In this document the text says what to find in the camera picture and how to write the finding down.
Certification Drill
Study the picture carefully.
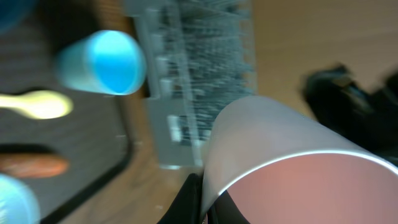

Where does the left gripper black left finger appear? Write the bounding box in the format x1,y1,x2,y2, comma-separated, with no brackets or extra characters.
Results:
158,174,202,224

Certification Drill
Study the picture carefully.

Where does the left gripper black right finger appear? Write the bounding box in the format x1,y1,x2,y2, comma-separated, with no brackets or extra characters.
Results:
207,190,249,224

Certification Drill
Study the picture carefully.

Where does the pink cup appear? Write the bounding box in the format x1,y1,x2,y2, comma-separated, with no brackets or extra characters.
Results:
201,96,397,223

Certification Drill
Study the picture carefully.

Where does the light blue cup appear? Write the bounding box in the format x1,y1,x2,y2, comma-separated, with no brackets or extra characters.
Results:
55,30,146,96

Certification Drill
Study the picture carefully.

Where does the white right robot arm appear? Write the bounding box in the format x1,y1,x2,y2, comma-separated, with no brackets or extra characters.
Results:
302,64,397,165

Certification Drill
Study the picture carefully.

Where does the grey dishwasher rack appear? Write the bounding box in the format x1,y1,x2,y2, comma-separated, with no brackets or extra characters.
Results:
123,0,257,169

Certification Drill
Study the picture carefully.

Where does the dark brown serving tray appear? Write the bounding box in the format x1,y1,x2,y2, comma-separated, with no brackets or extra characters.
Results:
1,1,131,223

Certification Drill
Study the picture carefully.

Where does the orange carrot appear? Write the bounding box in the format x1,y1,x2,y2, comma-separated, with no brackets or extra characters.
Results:
1,153,69,178

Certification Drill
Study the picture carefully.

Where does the light blue bowl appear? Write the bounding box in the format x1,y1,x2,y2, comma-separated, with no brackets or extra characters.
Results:
1,174,40,224

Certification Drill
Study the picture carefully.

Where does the cream plastic spoon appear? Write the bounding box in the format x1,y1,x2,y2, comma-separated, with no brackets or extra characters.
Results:
1,90,73,119

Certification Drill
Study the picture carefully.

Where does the dark blue plate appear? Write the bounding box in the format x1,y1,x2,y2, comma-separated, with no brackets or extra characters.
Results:
1,0,38,34

